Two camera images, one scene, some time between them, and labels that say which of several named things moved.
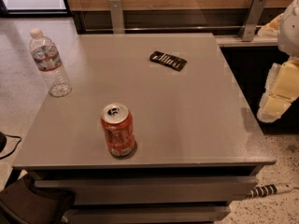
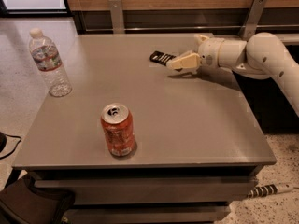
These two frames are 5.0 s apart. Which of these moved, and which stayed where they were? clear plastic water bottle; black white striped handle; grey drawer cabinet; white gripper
Moved: white gripper
Stayed: clear plastic water bottle; grey drawer cabinet; black white striped handle
